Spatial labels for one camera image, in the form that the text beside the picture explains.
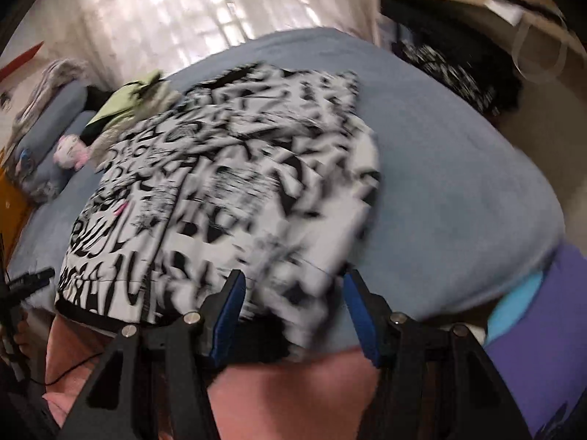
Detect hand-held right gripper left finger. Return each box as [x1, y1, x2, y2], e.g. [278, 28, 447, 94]
[57, 268, 248, 440]

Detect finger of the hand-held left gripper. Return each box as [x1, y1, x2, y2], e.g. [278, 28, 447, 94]
[8, 268, 56, 289]

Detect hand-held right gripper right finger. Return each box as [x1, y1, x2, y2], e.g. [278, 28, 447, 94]
[342, 268, 533, 440]

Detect black and white printed jacket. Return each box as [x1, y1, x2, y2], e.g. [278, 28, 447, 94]
[54, 62, 382, 350]

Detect orange wooden headboard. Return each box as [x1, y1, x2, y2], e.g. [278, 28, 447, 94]
[0, 147, 35, 257]

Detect blue pillow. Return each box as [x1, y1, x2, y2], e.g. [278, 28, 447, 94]
[14, 83, 90, 147]
[28, 110, 97, 203]

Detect white and pink cat plush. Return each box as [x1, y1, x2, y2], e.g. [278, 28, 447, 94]
[52, 134, 90, 170]

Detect light blue cloth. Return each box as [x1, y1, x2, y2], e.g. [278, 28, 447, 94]
[486, 270, 551, 344]

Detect blue bed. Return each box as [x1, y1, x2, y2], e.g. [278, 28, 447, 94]
[7, 27, 567, 363]

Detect purple cloth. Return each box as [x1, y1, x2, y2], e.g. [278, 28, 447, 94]
[484, 243, 587, 440]

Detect light green garment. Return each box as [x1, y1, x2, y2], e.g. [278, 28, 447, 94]
[87, 71, 169, 131]

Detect grey striped blanket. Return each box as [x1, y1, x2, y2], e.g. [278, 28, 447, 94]
[11, 59, 88, 133]

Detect black white patterned garment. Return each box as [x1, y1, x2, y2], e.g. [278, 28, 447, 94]
[404, 43, 500, 115]

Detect white floral curtain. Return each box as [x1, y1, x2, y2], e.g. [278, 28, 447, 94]
[83, 0, 379, 84]

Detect wooden shelf unit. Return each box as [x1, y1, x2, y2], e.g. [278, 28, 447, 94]
[371, 0, 587, 102]

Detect white paper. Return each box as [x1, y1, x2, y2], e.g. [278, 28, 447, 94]
[486, 0, 524, 26]

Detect red wall shelf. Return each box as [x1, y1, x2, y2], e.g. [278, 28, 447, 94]
[0, 41, 44, 81]

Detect white cable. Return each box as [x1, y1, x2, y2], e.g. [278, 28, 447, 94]
[511, 23, 569, 84]

